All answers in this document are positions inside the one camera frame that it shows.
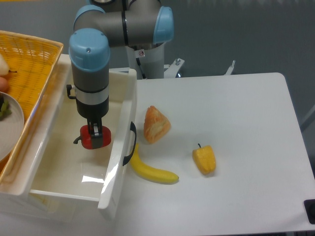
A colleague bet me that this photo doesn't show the white pear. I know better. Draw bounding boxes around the white pear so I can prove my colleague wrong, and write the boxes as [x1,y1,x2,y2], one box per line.
[0,54,17,76]

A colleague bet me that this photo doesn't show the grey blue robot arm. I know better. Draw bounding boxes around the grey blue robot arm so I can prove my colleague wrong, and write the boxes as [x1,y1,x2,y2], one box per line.
[66,0,174,149]

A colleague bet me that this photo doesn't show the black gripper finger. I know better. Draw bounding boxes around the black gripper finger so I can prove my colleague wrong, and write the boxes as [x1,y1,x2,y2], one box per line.
[89,119,103,149]

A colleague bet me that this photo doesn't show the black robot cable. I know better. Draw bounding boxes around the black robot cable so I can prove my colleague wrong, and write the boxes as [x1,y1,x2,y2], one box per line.
[133,45,148,80]

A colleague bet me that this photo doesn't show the peach coloured fruit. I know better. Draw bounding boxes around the peach coloured fruit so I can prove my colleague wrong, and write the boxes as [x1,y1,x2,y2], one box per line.
[0,77,9,93]

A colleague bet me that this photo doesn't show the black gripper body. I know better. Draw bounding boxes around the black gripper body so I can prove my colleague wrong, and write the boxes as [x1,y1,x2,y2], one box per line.
[66,84,109,123]

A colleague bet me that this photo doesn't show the black corner device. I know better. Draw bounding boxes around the black corner device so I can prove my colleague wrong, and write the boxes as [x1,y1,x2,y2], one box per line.
[304,199,315,225]

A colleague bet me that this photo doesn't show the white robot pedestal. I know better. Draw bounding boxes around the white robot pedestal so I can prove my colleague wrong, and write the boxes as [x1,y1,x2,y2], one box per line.
[109,41,171,80]

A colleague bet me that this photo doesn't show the black drawer handle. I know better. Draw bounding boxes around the black drawer handle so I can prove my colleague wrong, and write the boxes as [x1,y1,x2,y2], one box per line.
[123,121,137,166]

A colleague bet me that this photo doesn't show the yellow bell pepper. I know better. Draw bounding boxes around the yellow bell pepper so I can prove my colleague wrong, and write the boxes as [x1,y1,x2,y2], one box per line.
[192,143,217,175]

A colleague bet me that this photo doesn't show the red bell pepper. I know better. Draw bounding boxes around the red bell pepper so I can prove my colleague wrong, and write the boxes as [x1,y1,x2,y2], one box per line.
[73,125,111,149]

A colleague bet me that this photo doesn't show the white upper drawer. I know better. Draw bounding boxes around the white upper drawer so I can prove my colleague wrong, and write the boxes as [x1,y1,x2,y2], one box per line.
[31,69,137,218]

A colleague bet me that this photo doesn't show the white ribbed plate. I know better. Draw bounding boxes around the white ribbed plate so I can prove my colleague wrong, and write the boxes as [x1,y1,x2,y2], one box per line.
[0,92,24,161]

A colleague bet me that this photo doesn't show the orange triangular pastry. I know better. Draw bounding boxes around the orange triangular pastry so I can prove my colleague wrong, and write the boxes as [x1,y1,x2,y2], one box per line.
[144,106,171,144]

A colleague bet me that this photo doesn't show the green grapes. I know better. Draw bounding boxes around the green grapes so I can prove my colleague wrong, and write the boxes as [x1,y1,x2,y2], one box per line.
[0,94,12,120]

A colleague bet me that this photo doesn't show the white drawer cabinet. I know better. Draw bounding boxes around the white drawer cabinet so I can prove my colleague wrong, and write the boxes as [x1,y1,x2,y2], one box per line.
[0,54,126,223]

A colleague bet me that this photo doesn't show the yellow woven basket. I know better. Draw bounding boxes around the yellow woven basket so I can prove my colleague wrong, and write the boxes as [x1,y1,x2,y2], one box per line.
[0,30,63,180]

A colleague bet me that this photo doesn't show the white metal bracket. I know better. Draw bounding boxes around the white metal bracket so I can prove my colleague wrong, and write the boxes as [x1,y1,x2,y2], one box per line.
[164,58,185,78]

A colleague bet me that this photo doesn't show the yellow banana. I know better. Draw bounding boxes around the yellow banana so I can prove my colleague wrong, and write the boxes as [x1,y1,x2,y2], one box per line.
[129,144,179,184]

